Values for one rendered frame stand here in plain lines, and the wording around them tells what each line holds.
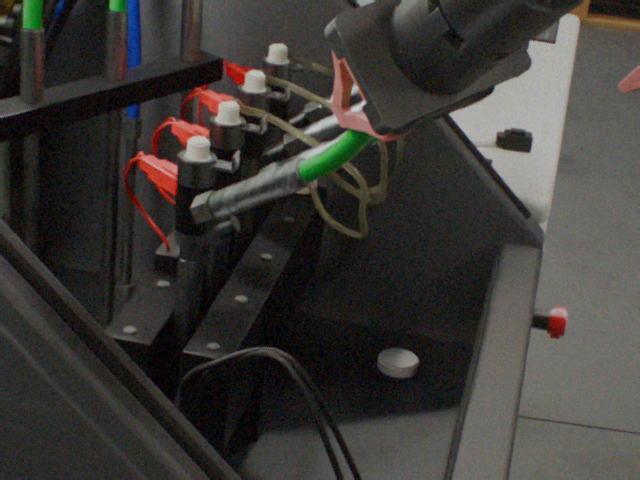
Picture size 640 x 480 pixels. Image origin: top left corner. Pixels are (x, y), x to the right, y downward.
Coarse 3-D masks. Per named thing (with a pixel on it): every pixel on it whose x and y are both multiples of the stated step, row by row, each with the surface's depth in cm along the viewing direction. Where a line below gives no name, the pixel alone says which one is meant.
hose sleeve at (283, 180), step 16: (256, 176) 84; (272, 176) 82; (288, 176) 81; (224, 192) 85; (240, 192) 84; (256, 192) 83; (272, 192) 83; (288, 192) 82; (224, 208) 85; (240, 208) 85
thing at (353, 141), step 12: (348, 132) 78; (360, 132) 78; (336, 144) 79; (348, 144) 78; (360, 144) 78; (312, 156) 81; (324, 156) 80; (336, 156) 79; (348, 156) 79; (300, 168) 81; (312, 168) 80; (324, 168) 80; (336, 168) 80; (312, 180) 81
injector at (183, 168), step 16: (192, 160) 96; (208, 160) 96; (192, 176) 96; (208, 176) 96; (176, 192) 98; (192, 192) 96; (176, 208) 98; (176, 224) 98; (192, 224) 97; (224, 224) 98; (176, 240) 99; (192, 240) 98; (208, 240) 98; (192, 256) 99; (176, 272) 101; (192, 272) 100; (192, 288) 100; (176, 304) 102; (192, 304) 101; (176, 320) 102; (192, 320) 102; (176, 336) 102; (192, 336) 102; (176, 352) 103; (176, 368) 104; (176, 384) 104; (176, 400) 105
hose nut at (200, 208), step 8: (208, 192) 87; (200, 200) 87; (208, 200) 86; (192, 208) 87; (200, 208) 86; (208, 208) 86; (200, 216) 87; (208, 216) 86; (200, 224) 87; (208, 224) 87
